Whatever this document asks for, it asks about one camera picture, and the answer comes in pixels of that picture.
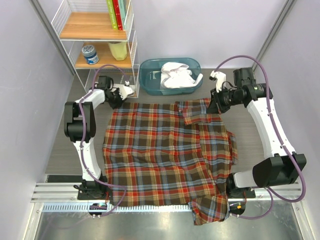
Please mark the white wire wooden shelf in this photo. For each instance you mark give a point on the white wire wooden shelf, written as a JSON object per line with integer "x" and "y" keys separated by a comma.
{"x": 87, "y": 22}

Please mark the grey white booklet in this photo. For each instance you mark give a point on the grey white booklet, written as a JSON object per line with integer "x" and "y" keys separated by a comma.
{"x": 119, "y": 78}

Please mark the plaid flannel long sleeve shirt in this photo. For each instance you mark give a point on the plaid flannel long sleeve shirt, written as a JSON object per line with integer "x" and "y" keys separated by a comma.
{"x": 170, "y": 154}

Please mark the yellow plastic container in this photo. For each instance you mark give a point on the yellow plastic container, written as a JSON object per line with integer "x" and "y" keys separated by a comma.
{"x": 118, "y": 50}

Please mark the white slotted cable duct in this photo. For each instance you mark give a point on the white slotted cable duct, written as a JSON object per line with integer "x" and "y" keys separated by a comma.
{"x": 79, "y": 207}

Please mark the red book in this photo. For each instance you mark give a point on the red book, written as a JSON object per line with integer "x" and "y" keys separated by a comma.
{"x": 117, "y": 15}

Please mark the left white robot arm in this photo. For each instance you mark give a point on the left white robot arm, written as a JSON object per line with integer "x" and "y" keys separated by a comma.
{"x": 80, "y": 127}

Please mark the teal plastic basin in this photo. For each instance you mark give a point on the teal plastic basin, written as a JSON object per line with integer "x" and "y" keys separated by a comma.
{"x": 150, "y": 76}

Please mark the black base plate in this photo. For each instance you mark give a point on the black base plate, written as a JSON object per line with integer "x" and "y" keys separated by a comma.
{"x": 247, "y": 192}

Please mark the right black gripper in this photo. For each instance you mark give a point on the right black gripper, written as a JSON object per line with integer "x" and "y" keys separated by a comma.
{"x": 216, "y": 106}

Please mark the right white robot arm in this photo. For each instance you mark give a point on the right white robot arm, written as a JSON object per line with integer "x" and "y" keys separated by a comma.
{"x": 281, "y": 165}

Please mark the teal book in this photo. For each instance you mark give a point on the teal book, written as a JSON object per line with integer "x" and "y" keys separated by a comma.
{"x": 122, "y": 8}

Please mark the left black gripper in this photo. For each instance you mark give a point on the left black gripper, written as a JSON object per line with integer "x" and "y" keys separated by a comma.
{"x": 115, "y": 106}

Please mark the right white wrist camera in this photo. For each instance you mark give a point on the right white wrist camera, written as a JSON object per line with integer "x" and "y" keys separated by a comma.
{"x": 219, "y": 78}

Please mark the white long sleeve shirt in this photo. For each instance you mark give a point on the white long sleeve shirt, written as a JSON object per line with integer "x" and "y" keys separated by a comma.
{"x": 176, "y": 75}

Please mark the blue white jar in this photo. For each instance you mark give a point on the blue white jar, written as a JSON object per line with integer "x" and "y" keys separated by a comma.
{"x": 90, "y": 54}

